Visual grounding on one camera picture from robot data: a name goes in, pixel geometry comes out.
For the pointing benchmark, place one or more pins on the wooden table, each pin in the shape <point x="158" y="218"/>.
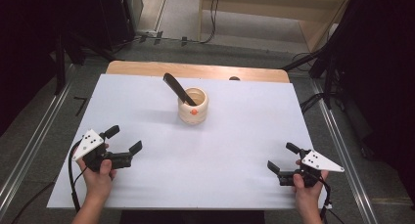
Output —
<point x="137" y="69"/>

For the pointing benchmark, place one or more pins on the person's left hand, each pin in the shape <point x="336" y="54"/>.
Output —
<point x="98" y="185"/>

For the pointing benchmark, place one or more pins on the metal floor rail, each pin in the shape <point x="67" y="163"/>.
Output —
<point x="345" y="152"/>
<point x="36" y="136"/>

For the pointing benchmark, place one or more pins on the black cabinet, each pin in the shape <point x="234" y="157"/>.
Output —
<point x="114" y="18"/>

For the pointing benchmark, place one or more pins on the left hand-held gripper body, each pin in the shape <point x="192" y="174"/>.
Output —
<point x="88" y="144"/>

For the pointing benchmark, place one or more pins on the cream ribbed utensil holder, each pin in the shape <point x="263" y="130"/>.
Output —
<point x="193" y="114"/>

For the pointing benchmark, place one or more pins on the person's right hand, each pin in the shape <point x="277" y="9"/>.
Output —
<point x="308" y="196"/>

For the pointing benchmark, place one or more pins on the black tripod stand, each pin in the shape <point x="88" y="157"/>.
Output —
<point x="328" y="74"/>
<point x="60" y="64"/>

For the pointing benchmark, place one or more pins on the black kitchen knife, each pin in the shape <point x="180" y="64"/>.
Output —
<point x="177" y="87"/>

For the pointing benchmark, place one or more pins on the light wooden shelf unit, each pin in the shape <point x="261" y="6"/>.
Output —
<point x="257" y="8"/>

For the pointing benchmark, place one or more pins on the white board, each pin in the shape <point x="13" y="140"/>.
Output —
<point x="195" y="171"/>

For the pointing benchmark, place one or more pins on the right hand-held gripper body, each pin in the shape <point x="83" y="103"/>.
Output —
<point x="323" y="162"/>

